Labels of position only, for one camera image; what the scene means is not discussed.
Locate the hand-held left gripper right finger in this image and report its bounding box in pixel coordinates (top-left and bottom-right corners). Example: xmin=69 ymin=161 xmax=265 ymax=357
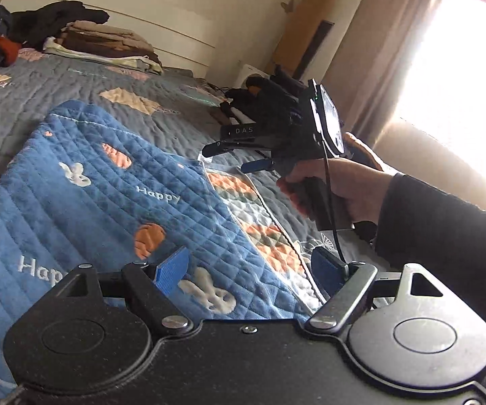
xmin=303 ymin=246 xmax=446 ymax=338

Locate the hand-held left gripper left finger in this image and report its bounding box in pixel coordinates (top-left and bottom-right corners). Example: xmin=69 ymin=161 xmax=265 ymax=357
xmin=51 ymin=246 xmax=195 ymax=339

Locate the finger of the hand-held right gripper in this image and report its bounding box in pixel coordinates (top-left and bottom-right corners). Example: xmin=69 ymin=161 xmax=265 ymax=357
xmin=202 ymin=138 xmax=271 ymax=158
xmin=240 ymin=157 xmax=276 ymax=174

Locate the blue quilted carrot-print blanket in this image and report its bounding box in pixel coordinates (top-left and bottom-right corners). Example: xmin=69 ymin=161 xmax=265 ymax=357
xmin=0 ymin=100 xmax=332 ymax=393

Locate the stack of dark folded clothes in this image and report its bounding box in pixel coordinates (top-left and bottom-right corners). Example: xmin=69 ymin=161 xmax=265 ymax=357
xmin=209 ymin=65 xmax=307 ymax=125

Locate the stack of folded brown clothes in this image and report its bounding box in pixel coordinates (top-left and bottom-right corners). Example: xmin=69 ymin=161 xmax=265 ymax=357
xmin=42 ymin=20 xmax=163 ymax=76

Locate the person's right hand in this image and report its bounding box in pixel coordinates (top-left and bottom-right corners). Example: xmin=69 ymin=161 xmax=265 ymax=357
xmin=277 ymin=157 xmax=396 ymax=224

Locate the white fan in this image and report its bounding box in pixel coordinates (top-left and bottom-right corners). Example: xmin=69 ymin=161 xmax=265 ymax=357
xmin=234 ymin=64 xmax=269 ymax=89

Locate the beige curtain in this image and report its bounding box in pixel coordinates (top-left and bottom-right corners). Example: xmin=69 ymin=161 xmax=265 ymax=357
xmin=323 ymin=0 xmax=455 ymax=148

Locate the white headboard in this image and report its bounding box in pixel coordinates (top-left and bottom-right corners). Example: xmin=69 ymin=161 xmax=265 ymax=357
xmin=0 ymin=0 xmax=222 ymax=79

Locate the grey quilted bedspread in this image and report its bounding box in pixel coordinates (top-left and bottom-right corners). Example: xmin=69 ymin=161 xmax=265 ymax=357
xmin=0 ymin=53 xmax=395 ymax=304

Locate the window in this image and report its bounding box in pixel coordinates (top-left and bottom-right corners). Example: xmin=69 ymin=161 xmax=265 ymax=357
xmin=395 ymin=0 xmax=486 ymax=203

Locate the black jacket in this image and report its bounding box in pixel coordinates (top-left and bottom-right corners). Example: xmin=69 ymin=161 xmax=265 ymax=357
xmin=10 ymin=1 xmax=110 ymax=49

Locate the rust orange garment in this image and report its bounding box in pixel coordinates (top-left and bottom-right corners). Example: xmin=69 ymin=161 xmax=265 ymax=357
xmin=0 ymin=34 xmax=22 ymax=66

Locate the black cable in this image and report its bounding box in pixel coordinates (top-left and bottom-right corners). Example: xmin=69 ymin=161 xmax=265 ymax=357
xmin=321 ymin=135 xmax=349 ymax=268

